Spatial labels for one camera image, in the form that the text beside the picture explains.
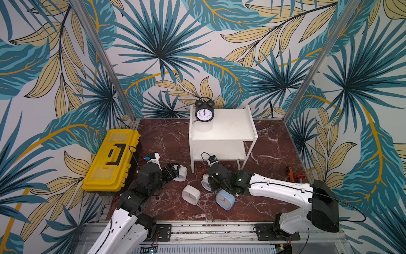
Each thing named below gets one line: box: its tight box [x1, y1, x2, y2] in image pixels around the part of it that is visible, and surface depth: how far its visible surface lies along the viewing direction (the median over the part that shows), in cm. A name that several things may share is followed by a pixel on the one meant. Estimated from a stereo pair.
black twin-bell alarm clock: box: [195, 96, 215, 123], surface depth 71 cm
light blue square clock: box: [215, 188, 236, 212], surface depth 80 cm
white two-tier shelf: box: [189, 104, 258, 174], surface depth 75 cm
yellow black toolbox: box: [81, 128, 143, 196], surface depth 79 cm
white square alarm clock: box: [181, 184, 201, 206], surface depth 80 cm
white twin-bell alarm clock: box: [173, 164, 188, 182], surface depth 87 cm
